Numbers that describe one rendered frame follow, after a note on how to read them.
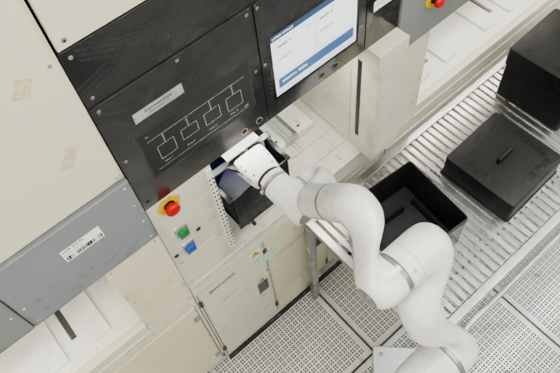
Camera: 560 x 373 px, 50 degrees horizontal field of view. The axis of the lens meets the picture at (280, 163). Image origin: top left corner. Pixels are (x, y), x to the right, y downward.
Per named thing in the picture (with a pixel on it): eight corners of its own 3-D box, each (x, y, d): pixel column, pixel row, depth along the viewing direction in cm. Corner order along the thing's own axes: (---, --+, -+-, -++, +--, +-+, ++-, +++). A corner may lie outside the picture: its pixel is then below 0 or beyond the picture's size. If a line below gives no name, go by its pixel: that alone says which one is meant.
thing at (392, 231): (345, 227, 210) (345, 203, 196) (405, 185, 218) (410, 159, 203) (397, 287, 197) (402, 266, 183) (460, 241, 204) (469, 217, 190)
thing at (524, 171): (506, 223, 206) (516, 205, 196) (439, 171, 220) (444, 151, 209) (557, 171, 216) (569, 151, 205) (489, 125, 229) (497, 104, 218)
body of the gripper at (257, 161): (258, 197, 168) (234, 172, 173) (286, 176, 171) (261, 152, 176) (256, 184, 161) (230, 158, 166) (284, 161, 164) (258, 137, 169)
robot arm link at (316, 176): (359, 157, 140) (307, 161, 168) (308, 198, 135) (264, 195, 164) (379, 188, 142) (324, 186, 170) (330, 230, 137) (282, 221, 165)
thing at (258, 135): (238, 239, 189) (222, 187, 163) (200, 198, 199) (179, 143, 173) (296, 192, 197) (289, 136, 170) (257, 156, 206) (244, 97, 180)
